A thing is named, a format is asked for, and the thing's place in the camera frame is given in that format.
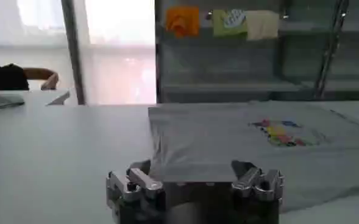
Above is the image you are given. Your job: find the grey window post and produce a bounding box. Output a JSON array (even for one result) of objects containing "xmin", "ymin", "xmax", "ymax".
[{"xmin": 60, "ymin": 0, "xmax": 86, "ymax": 106}]

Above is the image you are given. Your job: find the grey metal shelf with clothes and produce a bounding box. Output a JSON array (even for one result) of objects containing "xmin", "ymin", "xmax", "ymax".
[{"xmin": 154, "ymin": 0, "xmax": 359, "ymax": 103}]

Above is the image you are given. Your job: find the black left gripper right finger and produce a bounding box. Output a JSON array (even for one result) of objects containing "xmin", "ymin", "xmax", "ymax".
[{"xmin": 230, "ymin": 160, "xmax": 286, "ymax": 202}]

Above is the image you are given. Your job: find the black jacket with pale stripe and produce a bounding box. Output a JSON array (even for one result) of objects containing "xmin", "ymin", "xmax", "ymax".
[{"xmin": 0, "ymin": 63, "xmax": 30, "ymax": 91}]

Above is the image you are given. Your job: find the grey shirt with colourful print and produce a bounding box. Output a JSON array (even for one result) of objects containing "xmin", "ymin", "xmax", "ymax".
[{"xmin": 148, "ymin": 100, "xmax": 359, "ymax": 212}]

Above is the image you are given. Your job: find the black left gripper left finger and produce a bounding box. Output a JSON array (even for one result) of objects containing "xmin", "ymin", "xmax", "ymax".
[{"xmin": 105, "ymin": 159, "xmax": 165, "ymax": 203}]

